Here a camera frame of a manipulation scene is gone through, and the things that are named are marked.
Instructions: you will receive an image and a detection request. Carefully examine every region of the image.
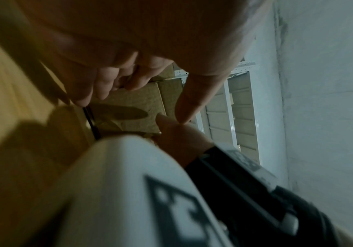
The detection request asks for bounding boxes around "black cable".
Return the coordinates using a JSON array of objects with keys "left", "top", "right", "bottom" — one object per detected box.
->
[{"left": 83, "top": 106, "right": 101, "bottom": 141}]

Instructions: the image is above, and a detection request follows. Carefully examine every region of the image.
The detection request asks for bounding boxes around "person's left hand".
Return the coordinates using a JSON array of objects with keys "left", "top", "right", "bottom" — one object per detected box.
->
[{"left": 20, "top": 0, "right": 275, "bottom": 125}]

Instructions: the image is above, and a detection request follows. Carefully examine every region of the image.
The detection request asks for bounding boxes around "black right wristband with markers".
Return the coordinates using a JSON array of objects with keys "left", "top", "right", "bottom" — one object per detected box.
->
[{"left": 183, "top": 143, "right": 339, "bottom": 247}]

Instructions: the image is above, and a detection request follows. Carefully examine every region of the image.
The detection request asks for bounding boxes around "white metal shelf rack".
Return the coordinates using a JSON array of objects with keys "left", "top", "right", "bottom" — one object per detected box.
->
[{"left": 175, "top": 56, "right": 261, "bottom": 167}]

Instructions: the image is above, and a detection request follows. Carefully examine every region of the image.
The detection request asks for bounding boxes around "person's right hand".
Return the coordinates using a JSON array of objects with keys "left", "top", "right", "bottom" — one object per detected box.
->
[{"left": 155, "top": 113, "right": 215, "bottom": 168}]

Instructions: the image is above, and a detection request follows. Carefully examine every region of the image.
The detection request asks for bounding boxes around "white marker cube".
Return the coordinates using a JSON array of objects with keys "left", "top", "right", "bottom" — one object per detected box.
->
[{"left": 11, "top": 134, "right": 235, "bottom": 247}]

